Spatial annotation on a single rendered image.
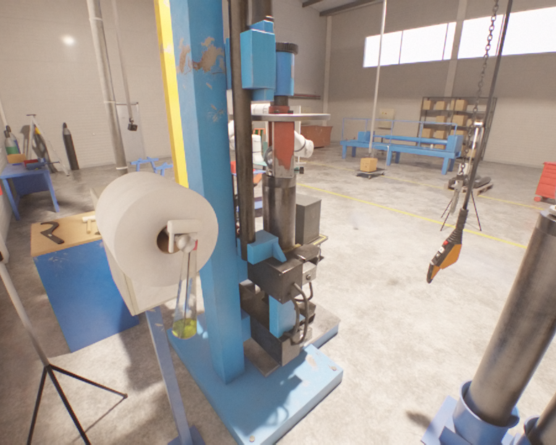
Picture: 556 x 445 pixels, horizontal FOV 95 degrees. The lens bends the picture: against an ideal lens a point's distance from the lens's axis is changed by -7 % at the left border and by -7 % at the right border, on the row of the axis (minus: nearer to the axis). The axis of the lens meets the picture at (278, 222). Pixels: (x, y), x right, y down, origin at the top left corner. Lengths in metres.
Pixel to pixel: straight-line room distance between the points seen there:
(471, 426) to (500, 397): 0.28
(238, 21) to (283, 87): 0.43
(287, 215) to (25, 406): 2.24
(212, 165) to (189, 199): 0.66
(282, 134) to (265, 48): 0.39
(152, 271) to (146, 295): 0.34
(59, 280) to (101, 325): 0.55
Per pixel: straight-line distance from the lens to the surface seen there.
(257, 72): 1.25
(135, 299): 1.08
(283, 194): 1.64
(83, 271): 2.60
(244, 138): 1.31
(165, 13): 4.20
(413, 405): 2.37
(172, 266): 0.76
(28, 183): 8.14
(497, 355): 1.77
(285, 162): 1.46
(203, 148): 1.33
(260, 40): 1.28
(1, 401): 2.92
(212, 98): 1.35
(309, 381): 2.16
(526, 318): 1.61
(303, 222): 3.18
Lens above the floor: 1.84
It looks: 22 degrees down
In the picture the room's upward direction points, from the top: straight up
